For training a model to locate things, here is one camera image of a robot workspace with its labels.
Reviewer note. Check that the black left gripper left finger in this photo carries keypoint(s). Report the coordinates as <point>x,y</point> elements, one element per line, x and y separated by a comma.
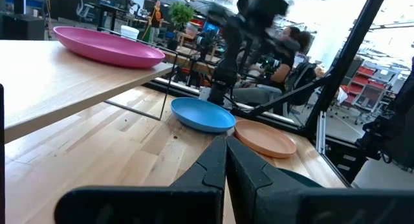
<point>194,201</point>

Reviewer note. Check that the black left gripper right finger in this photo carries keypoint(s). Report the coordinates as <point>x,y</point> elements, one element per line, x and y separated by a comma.
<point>258,198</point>

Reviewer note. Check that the pink plate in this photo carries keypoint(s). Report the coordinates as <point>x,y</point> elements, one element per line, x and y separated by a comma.
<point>263,138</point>
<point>106,46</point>

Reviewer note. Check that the blue plate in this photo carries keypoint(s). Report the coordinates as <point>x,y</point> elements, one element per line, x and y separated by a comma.
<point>200,114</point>

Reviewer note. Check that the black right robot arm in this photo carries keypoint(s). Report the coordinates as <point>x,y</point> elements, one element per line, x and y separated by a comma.
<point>226,62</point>

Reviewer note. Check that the wooden shelf black metal legs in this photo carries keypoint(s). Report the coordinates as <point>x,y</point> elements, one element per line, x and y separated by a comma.
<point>48,88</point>

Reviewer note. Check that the person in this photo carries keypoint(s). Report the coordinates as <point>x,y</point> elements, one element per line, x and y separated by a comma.
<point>284,72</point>
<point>156,18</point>

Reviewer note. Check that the black backpack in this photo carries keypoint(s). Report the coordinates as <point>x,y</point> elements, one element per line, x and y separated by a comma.
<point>302,76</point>

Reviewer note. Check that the black equipment stand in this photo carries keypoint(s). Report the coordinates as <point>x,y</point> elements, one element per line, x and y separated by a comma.
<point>398,130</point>

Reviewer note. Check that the red storage rack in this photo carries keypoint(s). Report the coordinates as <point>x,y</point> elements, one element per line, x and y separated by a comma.
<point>365,70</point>

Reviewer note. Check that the white bucket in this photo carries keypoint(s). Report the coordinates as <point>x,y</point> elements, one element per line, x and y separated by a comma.
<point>129,32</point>

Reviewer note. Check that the tall green potted plant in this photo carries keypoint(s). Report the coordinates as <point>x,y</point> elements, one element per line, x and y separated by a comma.
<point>180,13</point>

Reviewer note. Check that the black cabinet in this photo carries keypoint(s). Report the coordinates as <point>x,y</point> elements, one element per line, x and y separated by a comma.
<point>22,28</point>

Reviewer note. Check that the silver metal bracket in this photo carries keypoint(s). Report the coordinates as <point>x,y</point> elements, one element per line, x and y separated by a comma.
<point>321,133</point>

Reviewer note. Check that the black metal table frame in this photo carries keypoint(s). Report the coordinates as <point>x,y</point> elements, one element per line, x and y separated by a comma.
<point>343,62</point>

